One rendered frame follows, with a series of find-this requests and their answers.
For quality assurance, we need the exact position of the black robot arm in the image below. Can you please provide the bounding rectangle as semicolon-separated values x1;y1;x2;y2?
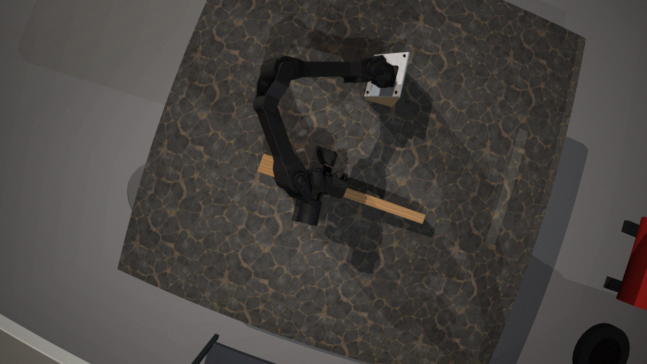
253;55;398;226

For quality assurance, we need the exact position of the wooden post with slot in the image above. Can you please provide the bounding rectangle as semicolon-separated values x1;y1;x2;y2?
258;154;274;177

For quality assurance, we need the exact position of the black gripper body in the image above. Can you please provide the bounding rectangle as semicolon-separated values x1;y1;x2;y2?
312;146;338;201

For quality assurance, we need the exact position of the wooden side rail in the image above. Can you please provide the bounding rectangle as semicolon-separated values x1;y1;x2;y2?
343;188;426;224

